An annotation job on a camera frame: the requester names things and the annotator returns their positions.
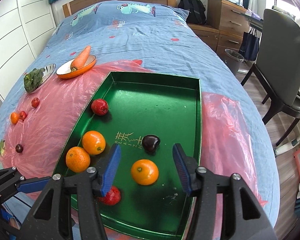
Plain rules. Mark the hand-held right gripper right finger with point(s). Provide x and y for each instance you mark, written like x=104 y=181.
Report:
x=181 y=165

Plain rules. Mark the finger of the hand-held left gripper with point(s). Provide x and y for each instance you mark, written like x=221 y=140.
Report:
x=32 y=185

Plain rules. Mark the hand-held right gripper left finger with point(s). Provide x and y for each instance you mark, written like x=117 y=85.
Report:
x=112 y=165

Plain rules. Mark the small smooth orange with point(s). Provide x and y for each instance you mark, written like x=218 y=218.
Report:
x=93 y=142
x=14 y=118

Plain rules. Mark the small red fruit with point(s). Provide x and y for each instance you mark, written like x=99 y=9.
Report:
x=99 y=106
x=112 y=196
x=35 y=102
x=22 y=115

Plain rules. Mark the green rectangular tray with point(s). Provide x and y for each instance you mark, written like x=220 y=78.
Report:
x=152 y=105

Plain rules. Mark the mandarin orange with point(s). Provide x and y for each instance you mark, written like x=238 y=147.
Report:
x=144 y=172
x=78 y=159

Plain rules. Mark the pink plastic sheet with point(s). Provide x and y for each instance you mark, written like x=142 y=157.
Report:
x=60 y=92

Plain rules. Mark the green leafy vegetable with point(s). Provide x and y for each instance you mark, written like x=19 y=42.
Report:
x=33 y=80

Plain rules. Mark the orange rimmed white plate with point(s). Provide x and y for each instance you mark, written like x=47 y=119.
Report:
x=63 y=71

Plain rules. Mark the carrot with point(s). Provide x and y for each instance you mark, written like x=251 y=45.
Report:
x=81 y=56

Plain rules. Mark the metal bowl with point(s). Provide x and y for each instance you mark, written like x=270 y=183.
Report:
x=50 y=70

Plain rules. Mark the grey trash bin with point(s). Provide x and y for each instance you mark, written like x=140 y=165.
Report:
x=233 y=62

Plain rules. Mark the low wooden nightstand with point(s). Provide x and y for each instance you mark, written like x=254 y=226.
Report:
x=205 y=36

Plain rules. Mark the printed blue blanket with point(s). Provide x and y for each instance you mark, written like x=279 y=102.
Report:
x=140 y=35

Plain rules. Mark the dark blue bag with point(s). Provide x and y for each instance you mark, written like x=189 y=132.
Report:
x=248 y=45

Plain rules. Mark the grey chair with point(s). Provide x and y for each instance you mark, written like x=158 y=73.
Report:
x=277 y=55

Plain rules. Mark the wooden drawer cabinet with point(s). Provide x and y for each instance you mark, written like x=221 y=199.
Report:
x=227 y=20

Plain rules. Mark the black backpack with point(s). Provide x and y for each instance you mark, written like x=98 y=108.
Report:
x=192 y=10

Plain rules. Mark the white wardrobe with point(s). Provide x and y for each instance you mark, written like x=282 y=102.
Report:
x=15 y=25

